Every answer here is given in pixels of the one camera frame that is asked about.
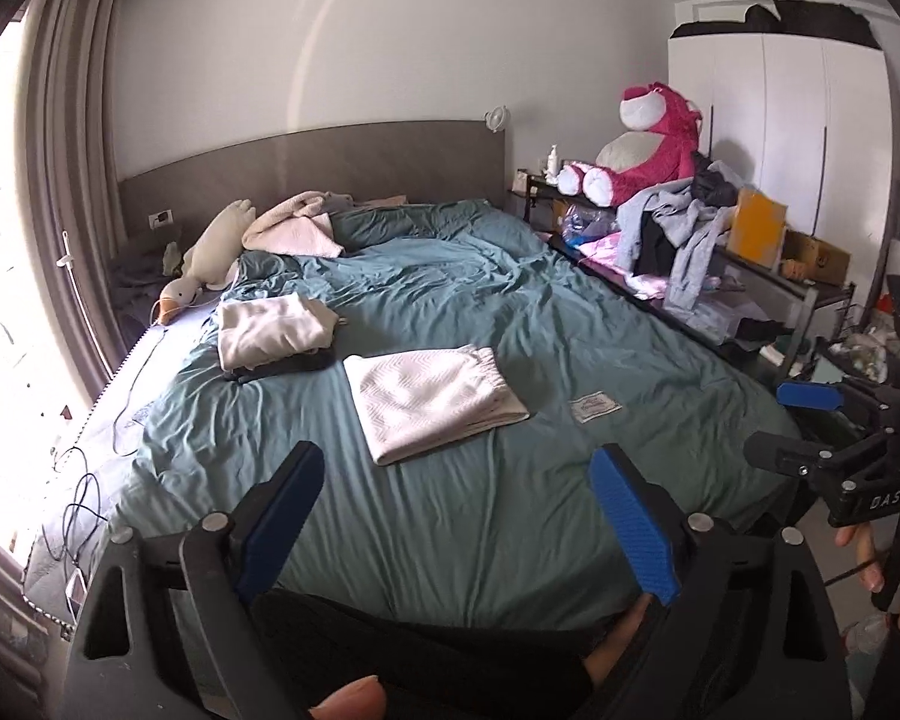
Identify grey pillow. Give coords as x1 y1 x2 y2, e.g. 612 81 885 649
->
109 240 190 310

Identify black garment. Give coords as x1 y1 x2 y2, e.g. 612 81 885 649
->
634 210 683 278

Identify cream chevron quilted pants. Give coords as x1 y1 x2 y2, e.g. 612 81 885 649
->
343 345 532 467

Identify grey-brown bed headboard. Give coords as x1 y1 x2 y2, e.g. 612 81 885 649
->
116 120 512 245

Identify light grey hoodie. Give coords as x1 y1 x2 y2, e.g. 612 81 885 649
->
616 184 736 271

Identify white duck plush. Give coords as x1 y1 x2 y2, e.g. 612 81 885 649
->
157 199 257 327

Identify clear plastic bag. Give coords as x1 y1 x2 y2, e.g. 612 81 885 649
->
562 202 622 248

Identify person's black trouser leg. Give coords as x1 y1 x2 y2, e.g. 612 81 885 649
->
255 589 597 720

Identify person's left hand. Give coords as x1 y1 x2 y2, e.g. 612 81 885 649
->
307 675 388 720

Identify teal duvet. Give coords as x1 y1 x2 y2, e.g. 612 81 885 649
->
109 199 803 631

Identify pink plush bear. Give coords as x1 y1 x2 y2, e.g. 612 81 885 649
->
557 82 704 209

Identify crumpled plastic bags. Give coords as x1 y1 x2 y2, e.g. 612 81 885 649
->
829 315 892 383

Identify black metal rack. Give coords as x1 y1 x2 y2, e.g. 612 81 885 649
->
506 184 857 380

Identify pink cloth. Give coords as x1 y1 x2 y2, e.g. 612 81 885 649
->
579 232 676 299

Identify white wardrobe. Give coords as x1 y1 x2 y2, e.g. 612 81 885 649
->
667 30 900 293

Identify dark cloth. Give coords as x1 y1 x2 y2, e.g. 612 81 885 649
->
221 351 336 385

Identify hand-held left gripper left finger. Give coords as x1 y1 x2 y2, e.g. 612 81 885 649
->
60 441 327 720

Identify person's right hand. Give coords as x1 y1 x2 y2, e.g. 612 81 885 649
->
832 502 900 632

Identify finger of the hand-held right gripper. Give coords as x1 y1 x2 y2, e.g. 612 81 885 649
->
744 431 872 482
778 381 891 422

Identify pink blanket at headboard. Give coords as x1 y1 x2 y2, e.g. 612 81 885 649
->
241 191 346 258

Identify lilac bed sheet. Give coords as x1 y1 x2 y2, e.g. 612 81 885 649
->
22 300 226 608

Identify white cable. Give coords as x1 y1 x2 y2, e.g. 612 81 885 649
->
112 300 167 458

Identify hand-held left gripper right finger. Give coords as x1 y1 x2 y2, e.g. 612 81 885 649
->
589 444 852 720

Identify tangled black cable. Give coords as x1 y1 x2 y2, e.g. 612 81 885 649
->
41 446 112 567

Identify brown cardboard box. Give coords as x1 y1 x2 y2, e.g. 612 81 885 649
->
784 229 853 287

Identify dark jacket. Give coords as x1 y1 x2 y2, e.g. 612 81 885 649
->
690 165 743 209

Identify small black cloth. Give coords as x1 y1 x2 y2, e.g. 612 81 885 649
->
735 319 796 343

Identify orange box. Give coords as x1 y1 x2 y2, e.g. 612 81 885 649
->
727 187 790 272

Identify folded cream garment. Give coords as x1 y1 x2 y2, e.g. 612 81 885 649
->
217 292 340 374

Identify white printed duvet label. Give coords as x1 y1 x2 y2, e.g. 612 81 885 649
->
570 394 622 426

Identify grey curtain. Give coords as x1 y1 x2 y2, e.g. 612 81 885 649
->
15 0 130 383

